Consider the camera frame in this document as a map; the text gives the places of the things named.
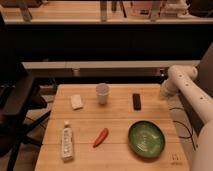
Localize black eraser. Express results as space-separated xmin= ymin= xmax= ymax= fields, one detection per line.
xmin=133 ymin=94 xmax=141 ymax=110

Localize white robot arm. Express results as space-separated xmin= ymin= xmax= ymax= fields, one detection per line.
xmin=161 ymin=65 xmax=213 ymax=171

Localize white paper cup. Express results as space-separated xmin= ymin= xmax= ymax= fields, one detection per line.
xmin=96 ymin=83 xmax=110 ymax=105

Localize red chili pepper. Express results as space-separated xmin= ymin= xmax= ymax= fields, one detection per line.
xmin=93 ymin=128 xmax=109 ymax=147

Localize green bowl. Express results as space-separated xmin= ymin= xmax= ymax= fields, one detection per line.
xmin=128 ymin=120 xmax=165 ymax=159

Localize black office chair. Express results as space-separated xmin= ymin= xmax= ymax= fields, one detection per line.
xmin=0 ymin=13 xmax=50 ymax=171

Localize long grey bench rail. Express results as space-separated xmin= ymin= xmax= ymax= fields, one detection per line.
xmin=23 ymin=60 xmax=199 ymax=77

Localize black cable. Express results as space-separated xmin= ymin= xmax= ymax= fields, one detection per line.
xmin=169 ymin=106 xmax=198 ymax=151

